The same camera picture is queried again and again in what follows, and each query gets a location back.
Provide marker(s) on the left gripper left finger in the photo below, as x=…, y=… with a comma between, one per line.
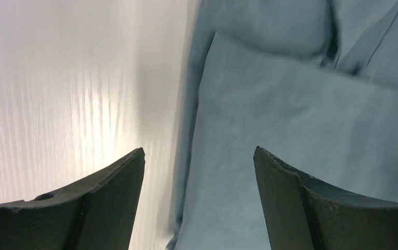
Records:
x=95, y=212

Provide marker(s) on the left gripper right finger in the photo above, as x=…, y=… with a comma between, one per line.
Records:
x=303, y=212

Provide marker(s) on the grey-blue t shirt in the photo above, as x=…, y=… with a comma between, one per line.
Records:
x=313, y=82

